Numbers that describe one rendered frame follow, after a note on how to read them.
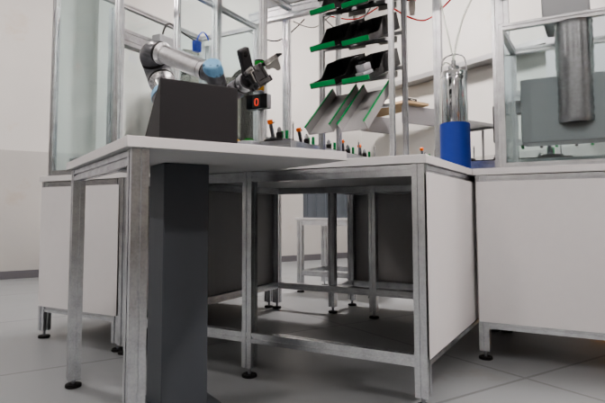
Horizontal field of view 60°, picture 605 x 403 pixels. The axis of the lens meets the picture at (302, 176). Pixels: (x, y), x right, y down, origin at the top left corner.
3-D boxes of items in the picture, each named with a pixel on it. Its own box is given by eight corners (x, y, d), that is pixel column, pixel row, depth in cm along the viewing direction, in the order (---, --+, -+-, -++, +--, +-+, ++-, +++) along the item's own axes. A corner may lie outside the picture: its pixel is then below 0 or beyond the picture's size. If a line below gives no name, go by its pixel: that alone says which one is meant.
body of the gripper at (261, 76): (274, 78, 207) (261, 87, 217) (263, 58, 205) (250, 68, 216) (259, 86, 203) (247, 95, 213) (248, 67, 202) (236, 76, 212)
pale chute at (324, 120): (334, 131, 214) (329, 123, 212) (309, 135, 222) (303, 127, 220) (360, 92, 231) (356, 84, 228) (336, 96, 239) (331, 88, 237)
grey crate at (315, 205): (370, 218, 412) (370, 188, 413) (301, 217, 443) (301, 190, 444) (389, 217, 449) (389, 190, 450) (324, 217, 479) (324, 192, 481)
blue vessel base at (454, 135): (467, 173, 268) (466, 120, 270) (437, 174, 276) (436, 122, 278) (474, 174, 282) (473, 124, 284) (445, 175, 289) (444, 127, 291)
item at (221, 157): (126, 146, 133) (127, 135, 133) (66, 170, 208) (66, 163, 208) (347, 160, 171) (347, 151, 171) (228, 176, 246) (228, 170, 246)
